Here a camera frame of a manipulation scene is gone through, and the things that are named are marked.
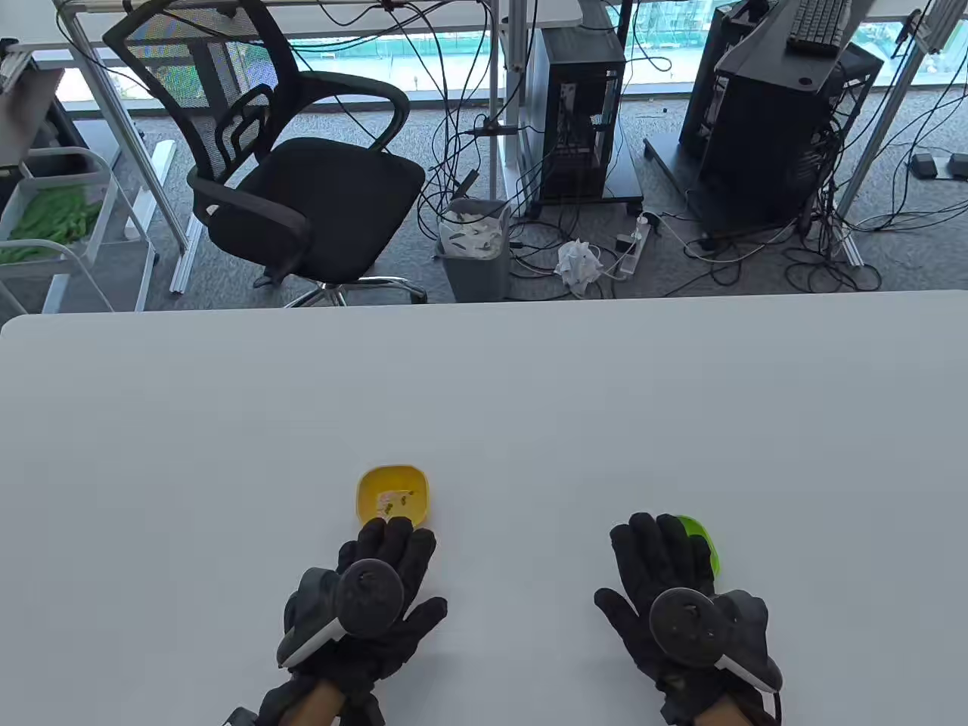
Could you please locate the person's left hand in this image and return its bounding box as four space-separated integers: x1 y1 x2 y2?
277 517 448 700

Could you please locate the person's right hand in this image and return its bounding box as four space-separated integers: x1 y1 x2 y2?
594 513 783 708

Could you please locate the green small dish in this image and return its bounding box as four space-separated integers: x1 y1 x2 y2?
677 516 721 576

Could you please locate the yellow plastic dish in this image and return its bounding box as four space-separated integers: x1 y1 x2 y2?
356 465 430 529

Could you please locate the person's left forearm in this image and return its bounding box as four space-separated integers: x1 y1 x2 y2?
291 677 345 726

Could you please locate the black left hand controller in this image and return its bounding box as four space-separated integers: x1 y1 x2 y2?
277 560 404 668

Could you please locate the black hand controller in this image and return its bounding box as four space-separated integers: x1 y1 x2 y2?
277 560 404 668
649 588 783 693

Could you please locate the black right hand controller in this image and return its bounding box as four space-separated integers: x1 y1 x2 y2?
649 588 783 693

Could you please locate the grey trash bin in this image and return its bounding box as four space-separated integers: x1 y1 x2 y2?
437 198 513 302

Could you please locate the white power strip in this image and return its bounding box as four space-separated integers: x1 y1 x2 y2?
616 214 653 279

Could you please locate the crumpled white paper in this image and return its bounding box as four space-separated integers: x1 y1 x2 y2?
554 239 603 288

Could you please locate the black mesh office chair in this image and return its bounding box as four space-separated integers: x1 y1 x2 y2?
102 0 429 307

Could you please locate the black wheeled tower platform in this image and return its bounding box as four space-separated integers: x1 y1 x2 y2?
644 136 818 239
522 121 645 220

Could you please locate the black computer tower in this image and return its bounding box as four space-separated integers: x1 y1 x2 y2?
696 42 884 228
678 4 757 160
524 23 627 203

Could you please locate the white trolley cart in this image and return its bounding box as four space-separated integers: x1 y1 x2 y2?
0 147 160 315

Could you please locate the pile of green pods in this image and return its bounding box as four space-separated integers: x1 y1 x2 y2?
0 187 103 265

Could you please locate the black tilted desk top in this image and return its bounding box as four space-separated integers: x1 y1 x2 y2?
715 0 878 93

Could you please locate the black keyboard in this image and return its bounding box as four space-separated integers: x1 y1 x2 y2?
786 0 853 55

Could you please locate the grey side board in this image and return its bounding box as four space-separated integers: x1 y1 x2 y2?
0 42 65 167

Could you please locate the tangle of black cables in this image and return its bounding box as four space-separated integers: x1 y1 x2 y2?
681 98 968 296

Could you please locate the aluminium frame post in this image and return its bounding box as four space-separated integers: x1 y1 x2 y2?
832 0 968 267

